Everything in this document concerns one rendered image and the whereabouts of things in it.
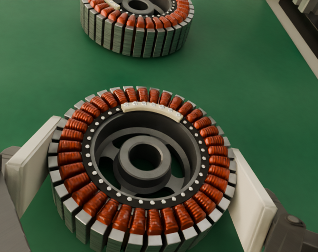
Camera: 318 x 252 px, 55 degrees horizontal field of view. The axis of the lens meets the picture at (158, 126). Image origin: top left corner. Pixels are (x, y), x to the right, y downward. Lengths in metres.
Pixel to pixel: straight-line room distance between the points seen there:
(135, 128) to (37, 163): 0.08
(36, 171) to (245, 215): 0.11
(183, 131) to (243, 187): 0.05
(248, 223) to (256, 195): 0.02
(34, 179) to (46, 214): 0.04
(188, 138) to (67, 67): 0.13
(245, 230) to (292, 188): 0.09
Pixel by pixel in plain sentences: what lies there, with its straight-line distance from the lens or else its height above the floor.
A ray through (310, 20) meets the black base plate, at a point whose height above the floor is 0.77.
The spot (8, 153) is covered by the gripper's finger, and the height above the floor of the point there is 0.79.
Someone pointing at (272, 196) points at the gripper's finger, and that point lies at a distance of 0.18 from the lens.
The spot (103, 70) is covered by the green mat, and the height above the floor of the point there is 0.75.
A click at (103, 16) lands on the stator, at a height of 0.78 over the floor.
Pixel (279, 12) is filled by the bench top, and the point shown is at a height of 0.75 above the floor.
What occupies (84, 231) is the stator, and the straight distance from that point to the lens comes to 0.17.
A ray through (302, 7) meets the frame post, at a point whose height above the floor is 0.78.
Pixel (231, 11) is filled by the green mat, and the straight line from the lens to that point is 0.42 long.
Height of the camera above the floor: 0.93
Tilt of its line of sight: 48 degrees down
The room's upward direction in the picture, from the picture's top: 16 degrees clockwise
